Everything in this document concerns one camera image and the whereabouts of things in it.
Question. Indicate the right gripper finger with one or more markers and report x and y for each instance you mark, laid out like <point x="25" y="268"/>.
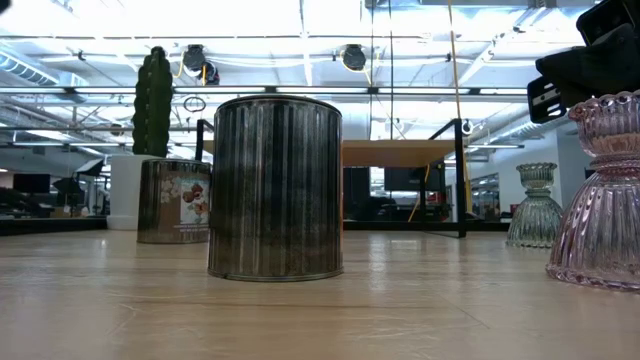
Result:
<point x="610" y="55"/>
<point x="600" y="86"/>

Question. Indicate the green glass candle holder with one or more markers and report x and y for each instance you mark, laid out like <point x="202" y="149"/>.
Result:
<point x="536" y="220"/>

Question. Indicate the glass jar with brown contents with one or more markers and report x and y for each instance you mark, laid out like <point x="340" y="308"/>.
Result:
<point x="160" y="210"/>

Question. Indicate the green cactus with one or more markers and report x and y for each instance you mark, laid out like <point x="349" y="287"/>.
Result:
<point x="152" y="100"/>

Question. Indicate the black background monitor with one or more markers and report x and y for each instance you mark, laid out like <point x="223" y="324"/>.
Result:
<point x="31" y="183"/>

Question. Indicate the pink glass candle holder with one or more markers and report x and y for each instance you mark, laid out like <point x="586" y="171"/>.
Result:
<point x="600" y="225"/>

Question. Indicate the black aluminium frame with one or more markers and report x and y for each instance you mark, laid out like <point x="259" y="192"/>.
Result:
<point x="50" y="226"/>

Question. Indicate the wooden shelf black legs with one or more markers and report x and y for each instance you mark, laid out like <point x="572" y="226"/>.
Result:
<point x="400" y="152"/>

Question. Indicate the silver candle tin orange tag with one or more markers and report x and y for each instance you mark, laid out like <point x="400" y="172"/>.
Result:
<point x="275" y="190"/>

